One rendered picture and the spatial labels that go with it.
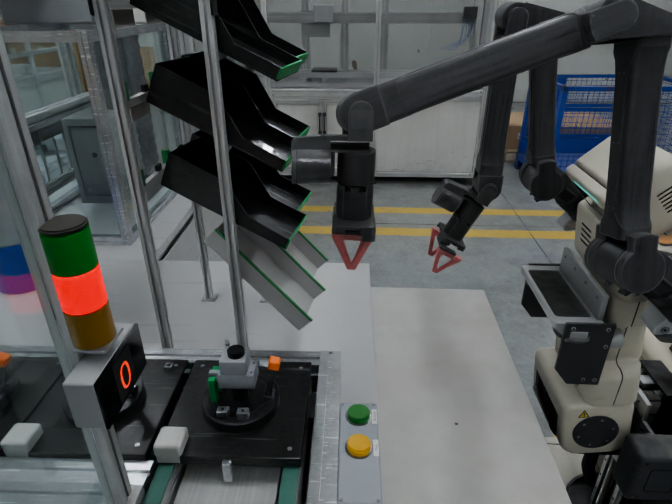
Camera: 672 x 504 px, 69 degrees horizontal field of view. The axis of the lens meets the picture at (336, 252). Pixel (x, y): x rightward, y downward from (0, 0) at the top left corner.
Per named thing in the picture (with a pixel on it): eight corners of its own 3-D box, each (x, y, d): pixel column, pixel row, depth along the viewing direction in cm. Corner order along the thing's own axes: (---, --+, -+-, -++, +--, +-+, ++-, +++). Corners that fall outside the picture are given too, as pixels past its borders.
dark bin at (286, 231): (303, 223, 109) (316, 196, 106) (285, 249, 98) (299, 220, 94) (190, 165, 109) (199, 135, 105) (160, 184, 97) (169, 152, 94)
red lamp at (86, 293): (115, 292, 60) (106, 257, 58) (96, 316, 56) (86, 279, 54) (75, 292, 60) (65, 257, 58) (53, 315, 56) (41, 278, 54)
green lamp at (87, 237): (106, 256, 58) (97, 218, 56) (86, 278, 53) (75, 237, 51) (64, 256, 58) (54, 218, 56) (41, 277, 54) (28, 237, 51)
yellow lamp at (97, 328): (123, 326, 63) (115, 293, 60) (105, 351, 58) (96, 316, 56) (84, 325, 63) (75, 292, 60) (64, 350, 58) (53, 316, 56)
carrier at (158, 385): (189, 366, 102) (181, 317, 96) (146, 463, 81) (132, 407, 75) (75, 364, 103) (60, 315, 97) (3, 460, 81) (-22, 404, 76)
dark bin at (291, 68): (298, 72, 95) (312, 34, 91) (277, 82, 83) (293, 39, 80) (167, 3, 94) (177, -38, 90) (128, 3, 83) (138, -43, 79)
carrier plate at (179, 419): (311, 369, 101) (311, 361, 100) (301, 467, 80) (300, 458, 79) (197, 367, 102) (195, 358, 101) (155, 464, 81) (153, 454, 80)
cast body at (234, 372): (259, 372, 90) (256, 341, 86) (254, 389, 86) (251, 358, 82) (213, 371, 90) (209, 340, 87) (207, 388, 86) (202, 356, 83)
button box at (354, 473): (375, 425, 95) (377, 401, 92) (381, 530, 76) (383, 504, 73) (339, 424, 95) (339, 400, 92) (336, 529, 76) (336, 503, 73)
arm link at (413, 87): (641, 30, 68) (594, 41, 78) (635, -13, 66) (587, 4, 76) (349, 141, 68) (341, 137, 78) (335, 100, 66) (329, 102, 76)
